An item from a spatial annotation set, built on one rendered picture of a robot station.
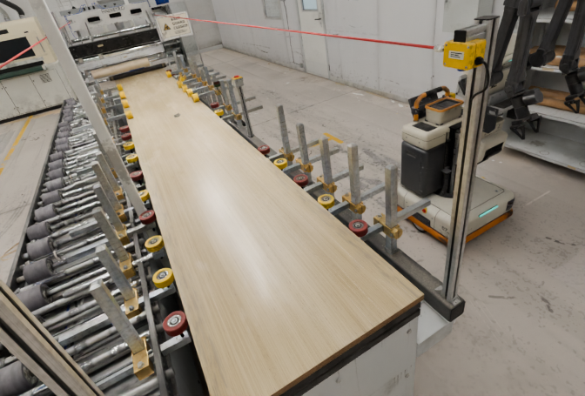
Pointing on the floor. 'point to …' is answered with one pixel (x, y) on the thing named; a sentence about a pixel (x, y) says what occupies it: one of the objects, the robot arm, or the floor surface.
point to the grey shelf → (554, 124)
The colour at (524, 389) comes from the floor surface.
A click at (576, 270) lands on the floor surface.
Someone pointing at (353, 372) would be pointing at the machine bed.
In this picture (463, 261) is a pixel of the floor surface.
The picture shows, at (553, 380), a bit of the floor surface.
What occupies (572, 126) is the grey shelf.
